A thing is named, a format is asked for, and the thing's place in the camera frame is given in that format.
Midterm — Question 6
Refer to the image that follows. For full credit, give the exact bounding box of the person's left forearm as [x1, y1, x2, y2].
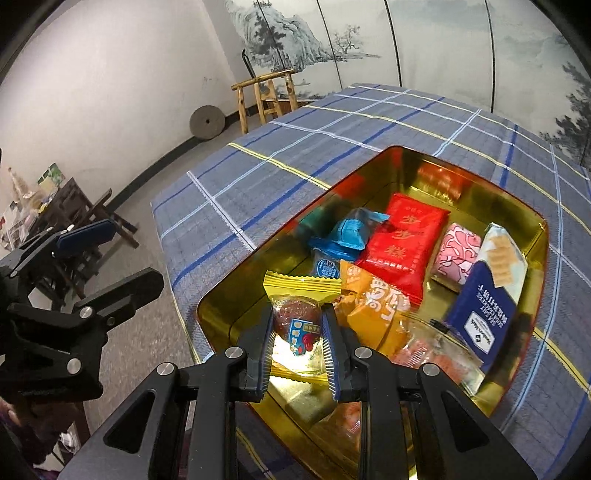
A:
[0, 399, 70, 467]

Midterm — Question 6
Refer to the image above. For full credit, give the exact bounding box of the clear packet of orange snack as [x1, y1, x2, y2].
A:
[392, 311, 485, 384]

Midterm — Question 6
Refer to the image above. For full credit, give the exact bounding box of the dark wooden furniture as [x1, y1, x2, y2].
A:
[18, 178, 139, 310]

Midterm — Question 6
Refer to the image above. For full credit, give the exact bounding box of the pile of packets and papers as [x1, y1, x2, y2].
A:
[0, 161, 65, 250]

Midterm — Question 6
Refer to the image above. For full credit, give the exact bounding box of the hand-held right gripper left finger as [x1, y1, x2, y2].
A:
[58, 305, 275, 480]

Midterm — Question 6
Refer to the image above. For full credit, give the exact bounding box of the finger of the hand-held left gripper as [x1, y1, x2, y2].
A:
[74, 268, 165, 330]
[9, 219, 118, 278]

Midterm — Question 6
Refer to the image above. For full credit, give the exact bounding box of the landscape painted screen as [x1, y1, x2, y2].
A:
[224, 0, 591, 167]

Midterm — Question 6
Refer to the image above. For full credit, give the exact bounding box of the yellow cake packet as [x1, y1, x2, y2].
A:
[263, 271, 345, 384]

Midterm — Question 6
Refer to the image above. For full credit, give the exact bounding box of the red and gold tin box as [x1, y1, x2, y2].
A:
[194, 145, 550, 480]

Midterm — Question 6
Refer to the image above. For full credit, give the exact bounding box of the pink patterned snack packet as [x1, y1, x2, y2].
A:
[429, 222, 483, 291]

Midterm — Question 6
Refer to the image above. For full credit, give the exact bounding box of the blue and white cracker packet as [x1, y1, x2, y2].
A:
[444, 222, 528, 374]

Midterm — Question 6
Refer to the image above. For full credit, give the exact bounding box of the red snack packet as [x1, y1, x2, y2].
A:
[355, 193, 451, 306]

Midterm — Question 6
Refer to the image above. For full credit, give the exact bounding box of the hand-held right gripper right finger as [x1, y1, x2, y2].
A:
[321, 305, 539, 480]

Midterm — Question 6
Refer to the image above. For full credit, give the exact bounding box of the round grey millstone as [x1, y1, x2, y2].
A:
[189, 106, 225, 140]

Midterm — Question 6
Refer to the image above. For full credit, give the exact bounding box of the teal blue candy packet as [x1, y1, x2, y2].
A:
[308, 208, 391, 264]

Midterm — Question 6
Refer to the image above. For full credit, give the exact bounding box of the light wooden chair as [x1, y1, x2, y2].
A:
[231, 69, 301, 136]

